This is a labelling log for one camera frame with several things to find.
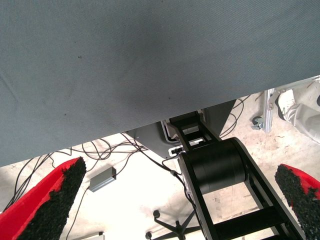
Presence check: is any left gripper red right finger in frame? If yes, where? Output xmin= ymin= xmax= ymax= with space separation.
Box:
xmin=274 ymin=163 xmax=320 ymax=240

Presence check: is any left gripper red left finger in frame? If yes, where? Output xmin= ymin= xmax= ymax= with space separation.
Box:
xmin=0 ymin=156 xmax=88 ymax=240

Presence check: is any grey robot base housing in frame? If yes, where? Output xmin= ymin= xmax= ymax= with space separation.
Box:
xmin=124 ymin=98 xmax=237 ymax=161

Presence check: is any grey power adapter box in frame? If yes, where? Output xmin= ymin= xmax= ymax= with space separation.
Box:
xmin=89 ymin=166 xmax=118 ymax=193

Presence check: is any white trouser leg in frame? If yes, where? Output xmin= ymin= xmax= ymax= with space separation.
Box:
xmin=287 ymin=79 xmax=320 ymax=145

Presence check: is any grey caster wheel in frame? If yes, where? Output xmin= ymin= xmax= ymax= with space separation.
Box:
xmin=251 ymin=116 xmax=265 ymax=130

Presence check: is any white shoe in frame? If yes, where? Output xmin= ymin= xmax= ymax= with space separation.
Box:
xmin=274 ymin=88 xmax=300 ymax=122

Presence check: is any black office chair base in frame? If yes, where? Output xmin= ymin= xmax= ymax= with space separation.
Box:
xmin=145 ymin=209 xmax=201 ymax=240

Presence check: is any dark grey table cloth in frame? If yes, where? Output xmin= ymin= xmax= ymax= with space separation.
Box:
xmin=0 ymin=0 xmax=320 ymax=168

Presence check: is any thin adapter power cable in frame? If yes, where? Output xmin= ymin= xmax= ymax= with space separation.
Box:
xmin=65 ymin=186 xmax=91 ymax=240

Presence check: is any thin black floor cable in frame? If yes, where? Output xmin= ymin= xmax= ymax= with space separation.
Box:
xmin=219 ymin=96 xmax=251 ymax=140
xmin=0 ymin=132 xmax=151 ymax=213

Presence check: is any aluminium frame post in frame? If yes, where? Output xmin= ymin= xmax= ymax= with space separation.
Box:
xmin=262 ymin=88 xmax=276 ymax=133

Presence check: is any aluminium table frame rail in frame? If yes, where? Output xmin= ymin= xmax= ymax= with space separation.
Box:
xmin=271 ymin=74 xmax=320 ymax=95

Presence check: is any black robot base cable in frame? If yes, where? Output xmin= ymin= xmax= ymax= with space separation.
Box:
xmin=146 ymin=148 xmax=200 ymax=216

